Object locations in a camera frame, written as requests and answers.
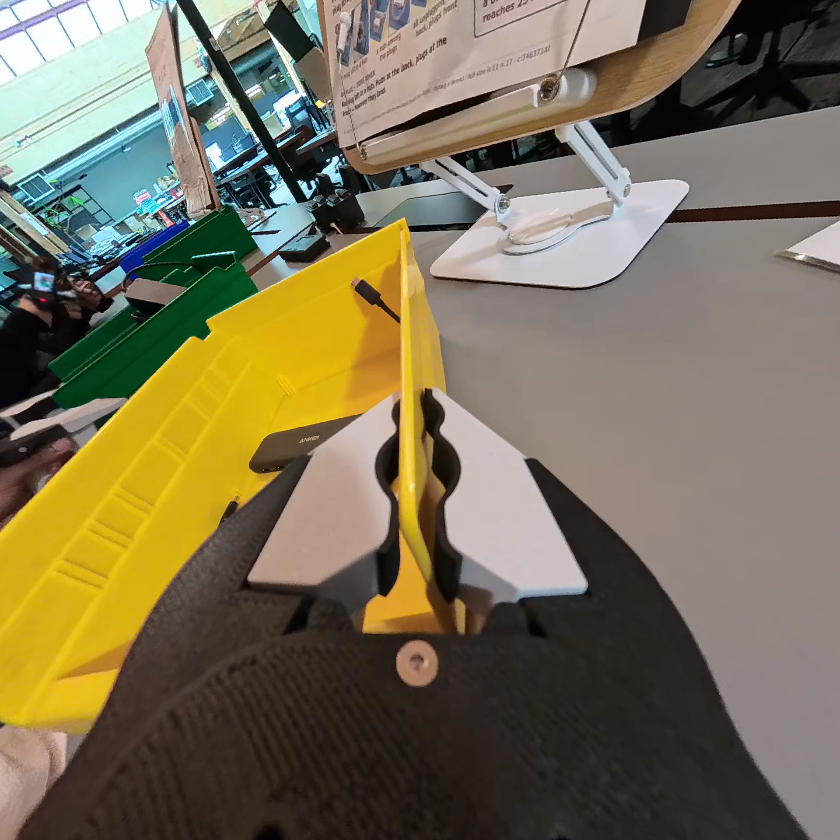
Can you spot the black flat charger box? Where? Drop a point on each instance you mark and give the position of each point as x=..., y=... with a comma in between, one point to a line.
x=305, y=248

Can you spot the blue plastic bin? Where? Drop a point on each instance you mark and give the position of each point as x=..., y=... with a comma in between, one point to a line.
x=154, y=253

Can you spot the blue header instruction leaflet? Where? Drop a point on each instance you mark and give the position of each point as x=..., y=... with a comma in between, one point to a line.
x=820, y=249

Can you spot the white wooden document stand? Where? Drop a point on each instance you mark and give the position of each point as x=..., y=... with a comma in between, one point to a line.
x=558, y=236

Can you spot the person's cream trousers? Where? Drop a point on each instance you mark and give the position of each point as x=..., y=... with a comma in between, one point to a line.
x=26, y=787

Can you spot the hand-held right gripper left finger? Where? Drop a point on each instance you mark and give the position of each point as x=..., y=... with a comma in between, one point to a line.
x=315, y=518

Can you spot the black battery charger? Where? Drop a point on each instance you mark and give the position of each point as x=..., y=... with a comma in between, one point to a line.
x=323, y=213
x=349, y=208

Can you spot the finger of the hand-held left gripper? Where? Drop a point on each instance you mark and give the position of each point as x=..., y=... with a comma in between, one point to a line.
x=29, y=403
x=72, y=415

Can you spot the brown board document stand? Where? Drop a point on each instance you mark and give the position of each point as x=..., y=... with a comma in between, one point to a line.
x=184, y=118

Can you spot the yellow plastic bin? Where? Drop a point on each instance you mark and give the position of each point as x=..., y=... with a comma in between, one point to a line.
x=164, y=525

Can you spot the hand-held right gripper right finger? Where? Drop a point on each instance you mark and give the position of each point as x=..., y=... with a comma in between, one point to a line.
x=512, y=518

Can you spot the grey desk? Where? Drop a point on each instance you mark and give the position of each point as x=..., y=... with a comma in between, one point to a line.
x=656, y=426

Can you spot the printed instruction sheet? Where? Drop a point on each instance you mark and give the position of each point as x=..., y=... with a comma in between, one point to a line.
x=459, y=59

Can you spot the black metal pole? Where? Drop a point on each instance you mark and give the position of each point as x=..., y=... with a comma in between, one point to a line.
x=243, y=105

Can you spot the person's left hand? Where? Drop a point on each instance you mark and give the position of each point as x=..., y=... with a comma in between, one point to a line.
x=33, y=485

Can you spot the green plastic bin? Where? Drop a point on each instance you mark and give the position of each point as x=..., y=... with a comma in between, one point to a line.
x=164, y=348
x=216, y=236

